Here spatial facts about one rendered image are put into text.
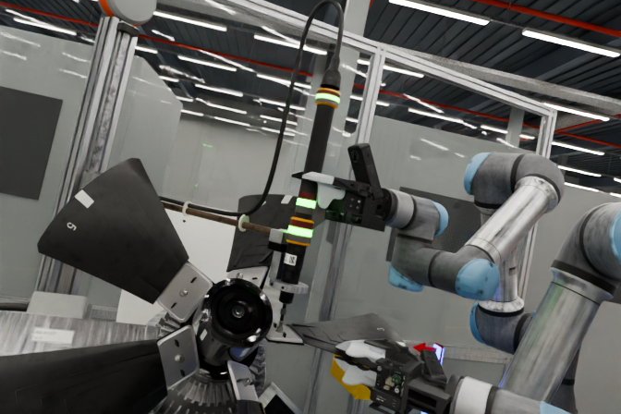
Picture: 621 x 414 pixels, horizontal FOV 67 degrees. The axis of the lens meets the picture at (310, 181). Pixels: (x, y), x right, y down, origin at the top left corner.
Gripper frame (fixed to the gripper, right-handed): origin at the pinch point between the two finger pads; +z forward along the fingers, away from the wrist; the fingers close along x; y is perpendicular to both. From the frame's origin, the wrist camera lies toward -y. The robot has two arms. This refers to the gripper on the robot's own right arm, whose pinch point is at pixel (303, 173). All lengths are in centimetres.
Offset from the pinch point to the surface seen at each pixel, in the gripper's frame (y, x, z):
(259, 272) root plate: 19.3, 5.1, 1.8
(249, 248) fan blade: 16.0, 12.1, 1.4
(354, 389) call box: 46, 17, -37
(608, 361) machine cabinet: 74, 133, -411
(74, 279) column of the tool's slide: 37, 63, 25
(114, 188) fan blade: 10.0, 16.2, 28.0
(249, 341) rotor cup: 28.2, -7.2, 7.2
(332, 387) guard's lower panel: 64, 60, -64
